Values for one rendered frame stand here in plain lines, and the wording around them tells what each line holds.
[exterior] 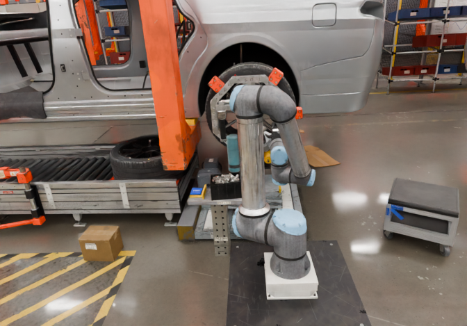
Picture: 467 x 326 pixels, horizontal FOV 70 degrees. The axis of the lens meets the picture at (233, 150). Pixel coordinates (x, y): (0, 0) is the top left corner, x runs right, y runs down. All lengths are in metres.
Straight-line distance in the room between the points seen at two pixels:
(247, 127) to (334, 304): 0.87
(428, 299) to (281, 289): 0.94
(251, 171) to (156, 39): 1.09
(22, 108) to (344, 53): 2.64
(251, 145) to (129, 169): 1.48
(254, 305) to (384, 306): 0.80
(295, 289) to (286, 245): 0.21
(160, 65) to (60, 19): 1.11
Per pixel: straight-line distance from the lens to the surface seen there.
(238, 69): 2.35
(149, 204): 2.67
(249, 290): 1.70
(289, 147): 1.53
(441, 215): 2.44
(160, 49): 2.17
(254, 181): 1.48
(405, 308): 2.18
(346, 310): 1.66
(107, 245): 2.45
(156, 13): 2.16
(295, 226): 1.50
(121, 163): 2.74
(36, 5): 7.21
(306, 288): 1.64
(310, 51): 2.64
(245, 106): 1.37
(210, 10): 2.62
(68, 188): 2.90
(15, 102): 3.39
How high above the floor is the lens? 1.50
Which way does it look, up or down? 22 degrees down
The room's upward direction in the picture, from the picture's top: 3 degrees counter-clockwise
